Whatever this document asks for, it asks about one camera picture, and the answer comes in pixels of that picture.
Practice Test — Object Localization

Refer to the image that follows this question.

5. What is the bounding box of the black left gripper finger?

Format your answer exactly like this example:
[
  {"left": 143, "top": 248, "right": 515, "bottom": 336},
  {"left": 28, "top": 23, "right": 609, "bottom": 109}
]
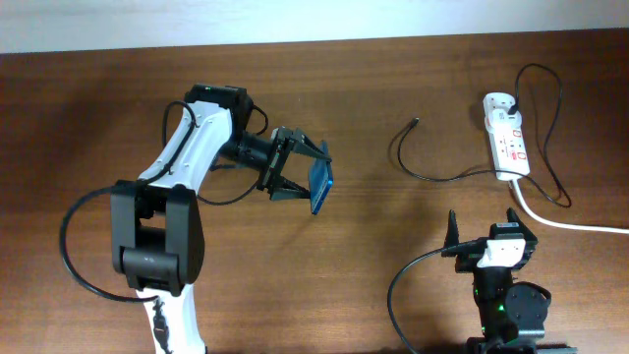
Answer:
[
  {"left": 269, "top": 177, "right": 311, "bottom": 202},
  {"left": 289, "top": 129, "right": 331, "bottom": 161}
]

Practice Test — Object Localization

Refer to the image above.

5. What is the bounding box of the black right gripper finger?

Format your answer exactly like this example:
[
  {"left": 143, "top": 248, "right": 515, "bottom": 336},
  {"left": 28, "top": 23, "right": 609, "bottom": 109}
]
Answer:
[
  {"left": 441, "top": 209, "right": 460, "bottom": 256},
  {"left": 506, "top": 207, "right": 533, "bottom": 236}
]

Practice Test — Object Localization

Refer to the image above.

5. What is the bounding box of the blue samsung smartphone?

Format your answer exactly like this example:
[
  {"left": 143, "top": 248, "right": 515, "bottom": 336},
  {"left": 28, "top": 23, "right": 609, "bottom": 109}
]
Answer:
[{"left": 309, "top": 158, "right": 334, "bottom": 215}]

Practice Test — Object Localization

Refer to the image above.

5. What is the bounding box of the black usb charging cable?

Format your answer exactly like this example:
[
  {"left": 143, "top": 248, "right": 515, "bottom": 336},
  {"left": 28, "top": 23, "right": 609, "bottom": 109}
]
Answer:
[{"left": 395, "top": 62, "right": 573, "bottom": 209}]

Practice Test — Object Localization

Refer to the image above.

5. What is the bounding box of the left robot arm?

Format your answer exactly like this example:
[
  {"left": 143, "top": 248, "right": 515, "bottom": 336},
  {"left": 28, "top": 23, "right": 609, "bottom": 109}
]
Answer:
[{"left": 111, "top": 85, "right": 333, "bottom": 353}]

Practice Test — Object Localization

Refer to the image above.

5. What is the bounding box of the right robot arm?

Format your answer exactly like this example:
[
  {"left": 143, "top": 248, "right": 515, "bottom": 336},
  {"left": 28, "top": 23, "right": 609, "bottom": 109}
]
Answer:
[{"left": 441, "top": 208, "right": 578, "bottom": 354}]

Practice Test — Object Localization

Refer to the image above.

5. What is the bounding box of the white usb charger adapter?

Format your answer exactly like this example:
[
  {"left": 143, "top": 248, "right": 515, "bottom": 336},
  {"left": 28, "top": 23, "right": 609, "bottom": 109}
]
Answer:
[{"left": 485, "top": 108, "right": 522, "bottom": 134}]

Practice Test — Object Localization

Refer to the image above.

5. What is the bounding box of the white power strip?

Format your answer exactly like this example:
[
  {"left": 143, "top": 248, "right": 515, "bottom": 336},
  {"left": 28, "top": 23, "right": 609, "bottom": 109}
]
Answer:
[{"left": 483, "top": 92, "right": 530, "bottom": 181}]

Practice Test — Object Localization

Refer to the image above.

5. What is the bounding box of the white power strip cord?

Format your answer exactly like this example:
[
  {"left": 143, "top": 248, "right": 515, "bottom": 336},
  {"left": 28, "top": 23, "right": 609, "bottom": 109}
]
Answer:
[{"left": 509, "top": 178, "right": 629, "bottom": 235}]

